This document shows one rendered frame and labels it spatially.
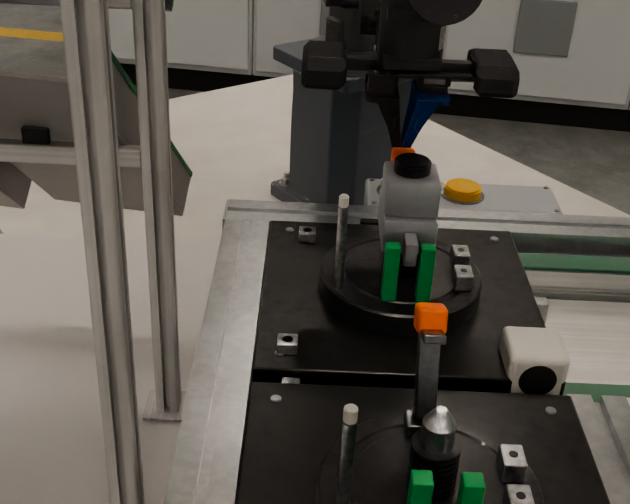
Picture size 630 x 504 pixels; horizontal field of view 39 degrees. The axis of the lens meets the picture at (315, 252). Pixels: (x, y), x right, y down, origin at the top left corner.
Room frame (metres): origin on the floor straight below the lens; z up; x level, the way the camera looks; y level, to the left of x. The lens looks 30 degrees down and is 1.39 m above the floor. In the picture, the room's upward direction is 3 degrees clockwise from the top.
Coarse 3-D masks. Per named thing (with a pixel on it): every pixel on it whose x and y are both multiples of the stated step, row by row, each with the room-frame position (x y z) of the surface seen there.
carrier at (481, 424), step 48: (288, 384) 0.52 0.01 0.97; (288, 432) 0.46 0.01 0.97; (336, 432) 0.47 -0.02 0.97; (384, 432) 0.45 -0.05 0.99; (432, 432) 0.39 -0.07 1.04; (480, 432) 0.45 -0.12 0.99; (528, 432) 0.48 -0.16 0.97; (576, 432) 0.48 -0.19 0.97; (240, 480) 0.42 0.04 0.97; (288, 480) 0.42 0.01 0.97; (336, 480) 0.40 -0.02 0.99; (384, 480) 0.40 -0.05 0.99; (432, 480) 0.35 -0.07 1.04; (480, 480) 0.36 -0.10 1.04; (528, 480) 0.41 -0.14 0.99; (576, 480) 0.43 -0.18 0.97
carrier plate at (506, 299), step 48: (288, 240) 0.73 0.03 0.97; (480, 240) 0.75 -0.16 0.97; (288, 288) 0.65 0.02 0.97; (528, 288) 0.67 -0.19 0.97; (336, 336) 0.58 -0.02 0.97; (384, 336) 0.58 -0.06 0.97; (480, 336) 0.59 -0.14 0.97; (336, 384) 0.54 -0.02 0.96; (384, 384) 0.54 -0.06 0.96; (480, 384) 0.54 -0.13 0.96
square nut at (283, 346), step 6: (282, 336) 0.56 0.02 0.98; (288, 336) 0.56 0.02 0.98; (294, 336) 0.56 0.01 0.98; (282, 342) 0.56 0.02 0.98; (288, 342) 0.56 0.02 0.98; (294, 342) 0.56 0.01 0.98; (282, 348) 0.55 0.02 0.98; (288, 348) 0.55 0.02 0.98; (294, 348) 0.55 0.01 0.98; (288, 354) 0.55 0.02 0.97; (294, 354) 0.55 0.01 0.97
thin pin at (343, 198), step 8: (344, 200) 0.62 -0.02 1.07; (344, 208) 0.62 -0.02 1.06; (344, 216) 0.62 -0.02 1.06; (344, 224) 0.62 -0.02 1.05; (344, 232) 0.62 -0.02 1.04; (336, 240) 0.62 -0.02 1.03; (344, 240) 0.62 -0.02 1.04; (336, 248) 0.62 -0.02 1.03; (344, 248) 0.62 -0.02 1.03; (336, 256) 0.62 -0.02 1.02; (344, 256) 0.62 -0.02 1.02; (336, 264) 0.62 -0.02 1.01; (336, 272) 0.62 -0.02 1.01; (336, 280) 0.62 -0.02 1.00; (336, 288) 0.62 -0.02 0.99
